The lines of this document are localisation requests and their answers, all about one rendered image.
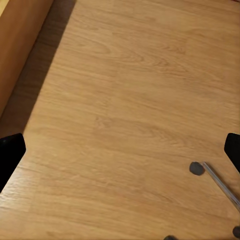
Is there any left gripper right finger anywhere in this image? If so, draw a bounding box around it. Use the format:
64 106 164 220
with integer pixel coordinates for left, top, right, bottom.
224 133 240 173

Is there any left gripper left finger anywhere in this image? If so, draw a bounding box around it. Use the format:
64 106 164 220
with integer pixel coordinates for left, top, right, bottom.
0 133 26 192

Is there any swivel chair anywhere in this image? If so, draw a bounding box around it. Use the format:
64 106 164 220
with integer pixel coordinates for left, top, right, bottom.
164 161 240 240

